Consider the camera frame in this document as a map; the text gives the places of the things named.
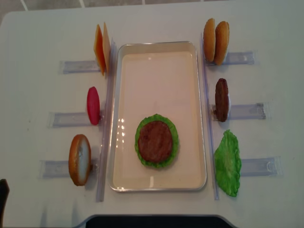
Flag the green lettuce leaf standing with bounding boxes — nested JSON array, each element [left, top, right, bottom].
[[214, 130, 242, 197]]

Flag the brown meat patty on tray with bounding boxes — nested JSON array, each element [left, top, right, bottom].
[[138, 121, 173, 163]]

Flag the white rectangular serving tray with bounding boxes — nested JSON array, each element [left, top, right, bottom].
[[108, 41, 207, 192]]

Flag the clear holder strip lettuce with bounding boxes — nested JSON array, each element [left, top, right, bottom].
[[240, 156, 283, 177]]

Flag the brown bun half left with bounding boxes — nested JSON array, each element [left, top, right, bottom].
[[68, 134, 91, 186]]

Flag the clear holder strip left bun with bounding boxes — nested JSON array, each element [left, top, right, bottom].
[[39, 159, 99, 179]]

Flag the golden bun half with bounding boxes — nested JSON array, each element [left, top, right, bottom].
[[203, 18, 216, 62], [214, 21, 229, 65]]

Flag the brown meat patty standing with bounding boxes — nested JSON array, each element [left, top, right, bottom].
[[215, 78, 229, 122]]

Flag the clear holder strip cheese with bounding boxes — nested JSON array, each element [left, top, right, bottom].
[[58, 60, 100, 74]]

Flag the pale yellow cheese slice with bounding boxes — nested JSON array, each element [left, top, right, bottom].
[[103, 22, 111, 74]]

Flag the orange cheese slice outer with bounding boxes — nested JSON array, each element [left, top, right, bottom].
[[94, 24, 106, 75]]

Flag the clear holder strip patty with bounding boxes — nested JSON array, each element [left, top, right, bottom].
[[227, 103, 271, 121]]

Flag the green lettuce leaf on tray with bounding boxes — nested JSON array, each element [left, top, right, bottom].
[[134, 114, 179, 168]]

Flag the dark robot arm left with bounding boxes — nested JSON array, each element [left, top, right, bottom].
[[0, 179, 10, 228]]

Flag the clear long rail left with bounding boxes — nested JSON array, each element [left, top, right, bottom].
[[96, 38, 117, 202]]

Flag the clear holder strip tomato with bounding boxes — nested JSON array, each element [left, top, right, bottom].
[[47, 112, 92, 128]]

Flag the clear long rail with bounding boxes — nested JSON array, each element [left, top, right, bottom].
[[96, 38, 117, 202], [200, 33, 219, 200]]

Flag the golden bun half near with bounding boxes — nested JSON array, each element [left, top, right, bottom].
[[214, 21, 229, 65]]

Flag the clear holder strip right buns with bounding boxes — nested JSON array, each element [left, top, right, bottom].
[[205, 49, 258, 67]]

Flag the red tomato slice standing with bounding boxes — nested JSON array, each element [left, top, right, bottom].
[[86, 86, 100, 125]]

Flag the golden bun half far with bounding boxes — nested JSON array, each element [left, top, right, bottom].
[[203, 18, 216, 62]]

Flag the clear long rail right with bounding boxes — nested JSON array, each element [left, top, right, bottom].
[[200, 33, 219, 200]]

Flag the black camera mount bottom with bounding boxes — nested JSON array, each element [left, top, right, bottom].
[[85, 215, 232, 228]]

